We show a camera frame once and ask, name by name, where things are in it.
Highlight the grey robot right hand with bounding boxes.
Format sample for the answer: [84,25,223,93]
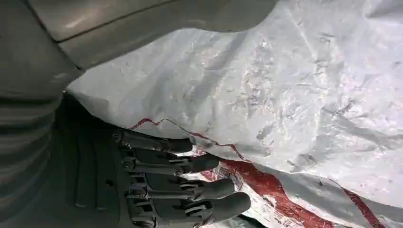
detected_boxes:
[0,0,278,228]

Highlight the ribbed grey right arm sleeve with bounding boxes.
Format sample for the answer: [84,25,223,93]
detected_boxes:
[0,96,63,228]

